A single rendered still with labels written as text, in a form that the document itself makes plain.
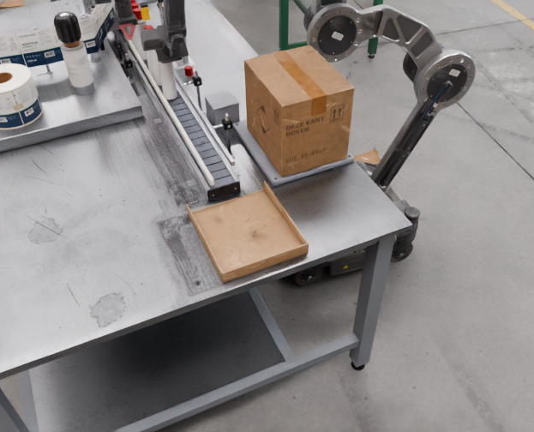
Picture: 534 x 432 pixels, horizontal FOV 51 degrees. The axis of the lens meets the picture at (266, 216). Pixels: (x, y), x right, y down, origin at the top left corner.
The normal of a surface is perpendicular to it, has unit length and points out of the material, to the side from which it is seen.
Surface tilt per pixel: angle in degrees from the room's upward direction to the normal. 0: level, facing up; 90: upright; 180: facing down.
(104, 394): 0
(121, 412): 0
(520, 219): 0
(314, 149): 90
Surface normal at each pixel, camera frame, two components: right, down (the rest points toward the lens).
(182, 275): -0.01, -0.72
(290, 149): 0.40, 0.63
